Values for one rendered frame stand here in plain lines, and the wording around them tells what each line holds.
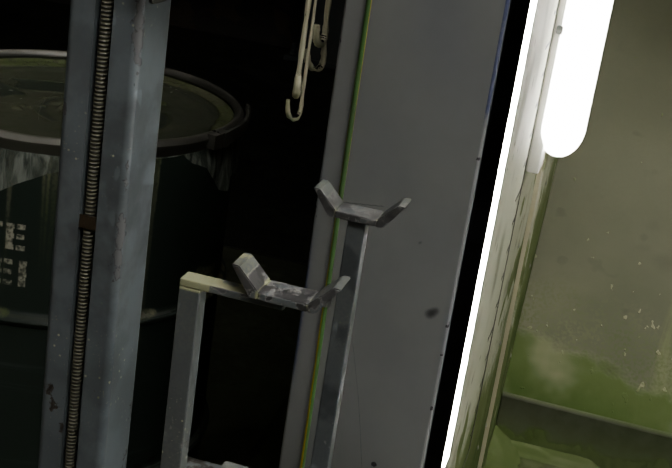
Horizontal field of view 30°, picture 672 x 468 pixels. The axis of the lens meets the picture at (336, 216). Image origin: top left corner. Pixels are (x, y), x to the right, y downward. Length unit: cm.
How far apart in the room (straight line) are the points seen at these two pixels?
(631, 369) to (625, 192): 42
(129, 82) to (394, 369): 67
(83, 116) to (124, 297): 15
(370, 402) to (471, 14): 49
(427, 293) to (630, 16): 183
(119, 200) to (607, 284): 211
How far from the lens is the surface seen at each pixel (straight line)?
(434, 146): 141
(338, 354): 110
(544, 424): 294
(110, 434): 108
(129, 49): 95
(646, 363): 295
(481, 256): 145
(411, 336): 149
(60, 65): 239
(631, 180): 305
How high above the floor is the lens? 144
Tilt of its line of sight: 19 degrees down
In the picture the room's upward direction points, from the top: 8 degrees clockwise
